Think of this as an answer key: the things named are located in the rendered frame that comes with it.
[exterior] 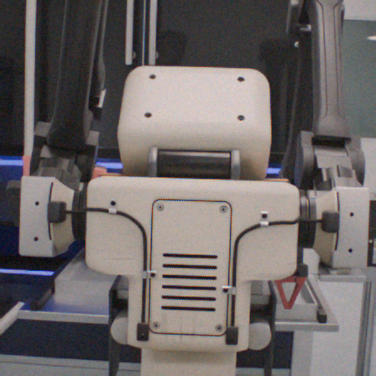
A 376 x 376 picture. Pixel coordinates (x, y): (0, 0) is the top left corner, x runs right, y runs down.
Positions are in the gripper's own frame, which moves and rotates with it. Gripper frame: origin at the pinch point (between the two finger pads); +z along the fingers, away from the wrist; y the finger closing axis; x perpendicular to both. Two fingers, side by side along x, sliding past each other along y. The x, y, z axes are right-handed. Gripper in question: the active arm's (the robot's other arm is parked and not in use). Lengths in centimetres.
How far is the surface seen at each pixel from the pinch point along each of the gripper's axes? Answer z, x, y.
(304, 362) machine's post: 22.2, -11.0, 42.6
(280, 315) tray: 2.3, 1.4, 1.0
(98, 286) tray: -1.0, 43.0, 12.6
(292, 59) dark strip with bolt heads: -61, -3, 29
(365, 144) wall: -93, -137, 488
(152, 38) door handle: -63, 34, 22
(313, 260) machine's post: -7.3, -11.4, 37.5
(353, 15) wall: -218, -120, 467
